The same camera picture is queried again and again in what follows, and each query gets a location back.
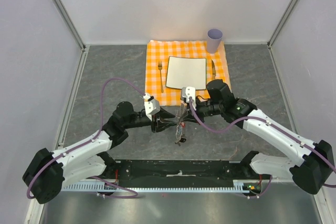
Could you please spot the left aluminium frame post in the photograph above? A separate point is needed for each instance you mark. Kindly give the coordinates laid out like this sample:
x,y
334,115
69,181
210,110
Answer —
x,y
69,23

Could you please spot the white square plate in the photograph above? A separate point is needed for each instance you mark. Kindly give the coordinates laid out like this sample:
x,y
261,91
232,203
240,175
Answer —
x,y
186,72

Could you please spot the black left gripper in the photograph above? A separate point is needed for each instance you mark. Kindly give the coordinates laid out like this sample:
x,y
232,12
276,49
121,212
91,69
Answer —
x,y
161,125

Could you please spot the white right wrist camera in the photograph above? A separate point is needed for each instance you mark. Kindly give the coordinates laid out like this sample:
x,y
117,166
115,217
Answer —
x,y
188,93

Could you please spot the light blue cable duct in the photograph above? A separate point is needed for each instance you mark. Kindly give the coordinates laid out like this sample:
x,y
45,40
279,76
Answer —
x,y
94,186

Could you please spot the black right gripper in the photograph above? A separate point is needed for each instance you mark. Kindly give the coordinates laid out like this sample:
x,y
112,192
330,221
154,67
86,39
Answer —
x,y
190,116

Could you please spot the metal key organizer blue handle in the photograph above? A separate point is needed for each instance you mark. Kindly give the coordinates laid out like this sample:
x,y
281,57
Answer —
x,y
180,124

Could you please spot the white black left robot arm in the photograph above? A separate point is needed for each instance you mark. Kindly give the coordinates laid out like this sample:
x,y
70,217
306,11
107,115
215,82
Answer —
x,y
51,171

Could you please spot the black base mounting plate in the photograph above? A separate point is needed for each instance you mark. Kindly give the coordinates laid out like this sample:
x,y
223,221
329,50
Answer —
x,y
177,174

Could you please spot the aluminium frame post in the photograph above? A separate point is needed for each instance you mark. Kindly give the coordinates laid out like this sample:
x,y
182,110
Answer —
x,y
69,23
283,20

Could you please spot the orange white checkered cloth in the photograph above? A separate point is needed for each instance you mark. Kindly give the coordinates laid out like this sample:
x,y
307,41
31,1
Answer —
x,y
162,50

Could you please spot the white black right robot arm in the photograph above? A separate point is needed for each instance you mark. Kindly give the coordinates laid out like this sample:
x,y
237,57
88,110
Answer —
x,y
307,163

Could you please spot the lilac plastic cup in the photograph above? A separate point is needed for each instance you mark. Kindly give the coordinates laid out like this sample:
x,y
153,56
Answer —
x,y
214,37

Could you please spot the gold knife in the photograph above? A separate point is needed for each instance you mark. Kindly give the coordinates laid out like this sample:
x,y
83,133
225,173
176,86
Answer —
x,y
213,70

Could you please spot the right aluminium frame post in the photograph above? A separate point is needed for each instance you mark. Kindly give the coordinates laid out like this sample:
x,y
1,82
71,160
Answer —
x,y
283,20

